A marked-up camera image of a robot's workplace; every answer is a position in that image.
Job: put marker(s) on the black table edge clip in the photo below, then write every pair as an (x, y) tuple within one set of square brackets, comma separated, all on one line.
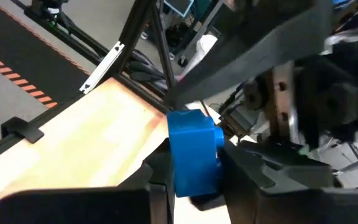
[(20, 129)]

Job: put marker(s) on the blue four-stud brick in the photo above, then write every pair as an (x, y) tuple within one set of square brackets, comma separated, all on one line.
[(194, 155)]

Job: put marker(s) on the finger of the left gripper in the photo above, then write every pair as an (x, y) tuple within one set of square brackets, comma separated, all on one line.
[(259, 46)]

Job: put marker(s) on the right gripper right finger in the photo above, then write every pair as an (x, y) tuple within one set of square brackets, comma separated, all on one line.
[(291, 202)]

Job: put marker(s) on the white metal bracket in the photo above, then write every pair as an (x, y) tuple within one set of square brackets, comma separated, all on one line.
[(102, 67)]

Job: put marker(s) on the white soft object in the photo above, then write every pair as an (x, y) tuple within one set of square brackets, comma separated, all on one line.
[(202, 49)]

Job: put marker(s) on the teal-rimmed dark box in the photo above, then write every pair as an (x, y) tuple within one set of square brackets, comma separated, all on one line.
[(179, 6)]

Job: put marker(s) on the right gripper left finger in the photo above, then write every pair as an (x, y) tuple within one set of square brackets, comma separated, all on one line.
[(89, 207)]

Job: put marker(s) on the orange-striped black floor mat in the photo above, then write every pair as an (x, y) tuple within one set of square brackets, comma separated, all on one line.
[(26, 46)]

